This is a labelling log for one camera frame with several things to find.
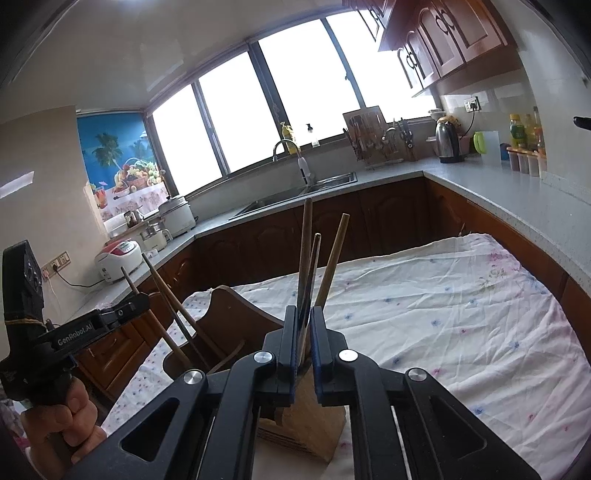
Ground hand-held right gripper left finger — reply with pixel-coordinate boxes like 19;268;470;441
62;305;300;480

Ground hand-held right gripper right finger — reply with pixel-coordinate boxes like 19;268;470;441
310;305;543;480

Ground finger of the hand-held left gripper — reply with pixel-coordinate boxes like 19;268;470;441
98;292;152;330

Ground wooden chopstick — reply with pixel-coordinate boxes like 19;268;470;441
141;252;219;366
120;266;191;370
298;198;314;320
315;213;351;309

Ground wooden utensil holder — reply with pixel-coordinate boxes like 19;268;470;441
161;285;348;465

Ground person's left hand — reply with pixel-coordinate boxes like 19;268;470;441
21;376;108;480

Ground white pink rice cooker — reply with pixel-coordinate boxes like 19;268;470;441
95;239;142;284

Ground white electric cooker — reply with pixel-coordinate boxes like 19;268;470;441
159;196;197;239

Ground white floral tablecloth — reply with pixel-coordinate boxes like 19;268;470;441
99;233;587;480

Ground tropical fruit printed blind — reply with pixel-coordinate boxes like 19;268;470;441
76;113;170;223

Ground steel kitchen sink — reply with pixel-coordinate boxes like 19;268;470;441
228;172;359;220

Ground wooden lower cabinets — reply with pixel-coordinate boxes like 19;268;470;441
76;178;591;403

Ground wooden cabinets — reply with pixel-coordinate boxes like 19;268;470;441
76;178;591;403
344;0;523;98

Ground kitchen window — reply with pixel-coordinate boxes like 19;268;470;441
147;9;437;197

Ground chrome kitchen faucet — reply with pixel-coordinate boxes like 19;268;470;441
272;140;318;186

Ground yellow dish soap bottle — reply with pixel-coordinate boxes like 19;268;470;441
280;122;299;156

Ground grey countertop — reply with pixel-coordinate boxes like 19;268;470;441
69;152;591;315

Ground steel electric kettle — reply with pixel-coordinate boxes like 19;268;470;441
434;116;465;164

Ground knife rack with cutting board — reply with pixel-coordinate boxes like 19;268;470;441
342;106;419;167

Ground row of spice jars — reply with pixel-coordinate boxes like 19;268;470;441
506;147;548;179

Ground translucent white container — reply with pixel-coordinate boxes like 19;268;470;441
480;130;502;162

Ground cooking oil bottle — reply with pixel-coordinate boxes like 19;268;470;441
509;114;527;150
530;106;544;153

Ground wooden upper cabinets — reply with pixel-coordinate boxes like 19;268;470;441
344;0;523;98

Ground black power cord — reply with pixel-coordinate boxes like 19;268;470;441
56;271;101;290

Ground wall socket strip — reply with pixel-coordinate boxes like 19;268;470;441
41;251;70;278

